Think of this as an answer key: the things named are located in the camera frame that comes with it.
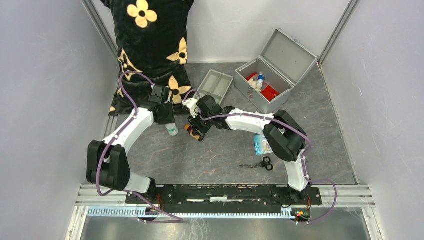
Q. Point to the blue gauze packet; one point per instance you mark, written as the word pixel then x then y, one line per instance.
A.
pixel 262 146

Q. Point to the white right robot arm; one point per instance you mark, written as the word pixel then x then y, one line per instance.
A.
pixel 287 140

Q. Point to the black floral velvet cloth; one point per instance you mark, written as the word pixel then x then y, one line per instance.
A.
pixel 152 41

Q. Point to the silver metal case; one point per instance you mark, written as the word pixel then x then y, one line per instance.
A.
pixel 284 62

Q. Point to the black handled scissors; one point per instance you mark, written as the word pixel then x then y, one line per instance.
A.
pixel 265 163

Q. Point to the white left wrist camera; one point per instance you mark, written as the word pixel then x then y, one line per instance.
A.
pixel 160 94

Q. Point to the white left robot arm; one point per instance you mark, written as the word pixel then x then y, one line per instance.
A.
pixel 107 160

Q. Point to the grey plastic divider tray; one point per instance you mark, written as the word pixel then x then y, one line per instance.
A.
pixel 215 84

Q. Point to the red first aid pouch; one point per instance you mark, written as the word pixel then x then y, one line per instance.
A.
pixel 267 90

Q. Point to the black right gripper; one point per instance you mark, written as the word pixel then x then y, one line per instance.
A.
pixel 197 129

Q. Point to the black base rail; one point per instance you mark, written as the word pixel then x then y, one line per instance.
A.
pixel 231 199

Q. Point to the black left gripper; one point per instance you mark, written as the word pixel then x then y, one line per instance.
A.
pixel 170 119

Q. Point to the white plastic bottle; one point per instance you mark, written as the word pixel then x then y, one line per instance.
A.
pixel 172 129

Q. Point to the amber pill bottle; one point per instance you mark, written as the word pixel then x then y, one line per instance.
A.
pixel 194 133

